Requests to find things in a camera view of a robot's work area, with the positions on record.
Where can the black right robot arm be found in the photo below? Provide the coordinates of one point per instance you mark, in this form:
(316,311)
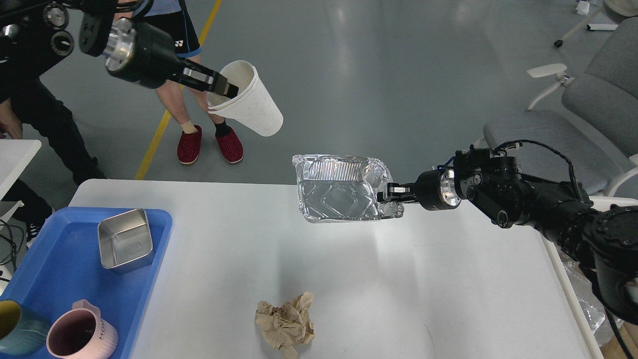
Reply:
(604,243)

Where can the aluminium foil tray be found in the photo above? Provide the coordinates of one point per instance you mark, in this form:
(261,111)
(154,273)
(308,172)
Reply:
(336,188)

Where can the grey office chair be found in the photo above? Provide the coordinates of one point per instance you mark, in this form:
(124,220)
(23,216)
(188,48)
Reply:
(605,97)

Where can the white chair base far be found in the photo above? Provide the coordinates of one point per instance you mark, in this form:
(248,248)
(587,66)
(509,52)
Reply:
(616,10)

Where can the blue plastic tray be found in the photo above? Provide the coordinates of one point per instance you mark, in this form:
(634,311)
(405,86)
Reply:
(63,266)

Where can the teal ceramic mug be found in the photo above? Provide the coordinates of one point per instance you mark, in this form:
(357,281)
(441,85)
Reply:
(22,331)

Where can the pink mug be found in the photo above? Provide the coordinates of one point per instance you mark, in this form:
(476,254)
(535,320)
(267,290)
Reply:
(82,333)

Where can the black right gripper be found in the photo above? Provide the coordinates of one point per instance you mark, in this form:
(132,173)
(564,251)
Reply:
(433,190)

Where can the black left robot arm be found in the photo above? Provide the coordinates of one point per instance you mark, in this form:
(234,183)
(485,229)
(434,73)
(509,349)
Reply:
(34,39)

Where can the white waste bin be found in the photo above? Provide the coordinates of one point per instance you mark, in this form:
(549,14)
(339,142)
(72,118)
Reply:
(587,310)

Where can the white side table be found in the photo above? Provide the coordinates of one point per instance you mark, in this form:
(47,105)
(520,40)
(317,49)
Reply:
(15,155)

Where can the seated person in black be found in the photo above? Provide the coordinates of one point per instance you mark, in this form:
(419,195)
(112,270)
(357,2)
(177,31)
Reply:
(35,105)

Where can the square stainless steel tray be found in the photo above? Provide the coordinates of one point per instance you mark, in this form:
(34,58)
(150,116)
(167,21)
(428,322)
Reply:
(125,242)

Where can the white paper cup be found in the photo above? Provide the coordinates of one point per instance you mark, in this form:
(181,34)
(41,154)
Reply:
(253,107)

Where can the standing person in shorts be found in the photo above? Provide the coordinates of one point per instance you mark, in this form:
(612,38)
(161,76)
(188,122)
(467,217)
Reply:
(172,17)

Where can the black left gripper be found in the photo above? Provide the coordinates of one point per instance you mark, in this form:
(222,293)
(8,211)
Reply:
(139,53)

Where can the brown paper napkin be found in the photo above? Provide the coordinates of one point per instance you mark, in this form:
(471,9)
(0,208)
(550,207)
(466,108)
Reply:
(288,325)

